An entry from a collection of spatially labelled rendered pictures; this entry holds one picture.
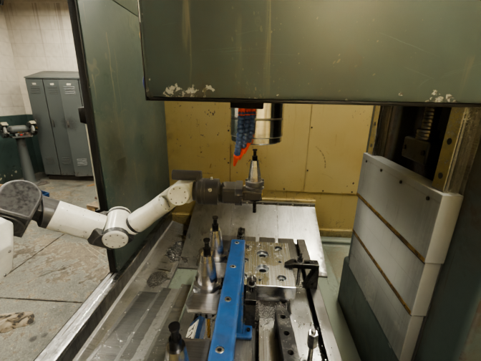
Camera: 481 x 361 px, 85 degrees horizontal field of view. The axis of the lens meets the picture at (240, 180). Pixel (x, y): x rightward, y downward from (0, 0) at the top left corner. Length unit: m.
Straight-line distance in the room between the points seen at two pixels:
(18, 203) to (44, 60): 5.70
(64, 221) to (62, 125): 4.93
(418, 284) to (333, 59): 0.60
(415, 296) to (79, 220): 0.98
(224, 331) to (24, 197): 0.66
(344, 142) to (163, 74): 1.56
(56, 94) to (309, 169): 4.84
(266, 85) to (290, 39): 0.08
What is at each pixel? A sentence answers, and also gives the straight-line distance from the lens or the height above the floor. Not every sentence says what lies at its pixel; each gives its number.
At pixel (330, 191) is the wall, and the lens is 2.00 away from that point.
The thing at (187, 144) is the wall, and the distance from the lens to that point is 1.92.
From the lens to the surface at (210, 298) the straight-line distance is 0.60.
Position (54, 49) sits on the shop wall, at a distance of 6.41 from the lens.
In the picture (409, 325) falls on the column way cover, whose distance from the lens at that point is 0.94.
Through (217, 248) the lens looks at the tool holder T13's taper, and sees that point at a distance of 0.69.
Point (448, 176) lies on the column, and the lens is 0.75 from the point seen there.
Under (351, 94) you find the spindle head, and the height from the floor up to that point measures 1.62.
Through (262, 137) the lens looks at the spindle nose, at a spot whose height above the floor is 1.51.
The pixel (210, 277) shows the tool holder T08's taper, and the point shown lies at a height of 1.24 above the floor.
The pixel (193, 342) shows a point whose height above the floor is 1.22.
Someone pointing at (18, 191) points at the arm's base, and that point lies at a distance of 0.95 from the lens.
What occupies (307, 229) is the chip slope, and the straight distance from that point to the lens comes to 1.87.
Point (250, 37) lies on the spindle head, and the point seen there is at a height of 1.71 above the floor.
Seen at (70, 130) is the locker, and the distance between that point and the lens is 5.67.
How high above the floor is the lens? 1.62
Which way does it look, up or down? 18 degrees down
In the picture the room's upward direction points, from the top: 1 degrees clockwise
